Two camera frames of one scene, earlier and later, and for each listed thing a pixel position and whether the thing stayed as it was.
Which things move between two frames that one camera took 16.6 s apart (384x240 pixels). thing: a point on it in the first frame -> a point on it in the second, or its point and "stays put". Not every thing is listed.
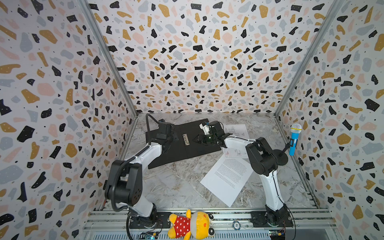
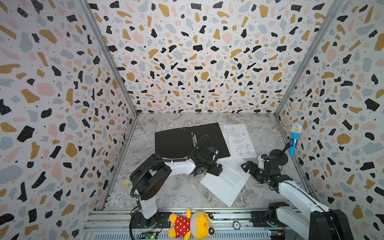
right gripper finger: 199,138 -> 254,170
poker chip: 236,225 stays put
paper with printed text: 227,178 stays put
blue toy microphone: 295,129 stays put
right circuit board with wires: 277,234 stays put
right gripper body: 205,139 -> 256,169
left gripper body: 169,137 -> 212,165
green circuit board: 149,235 stays put
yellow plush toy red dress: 196,225 stays put
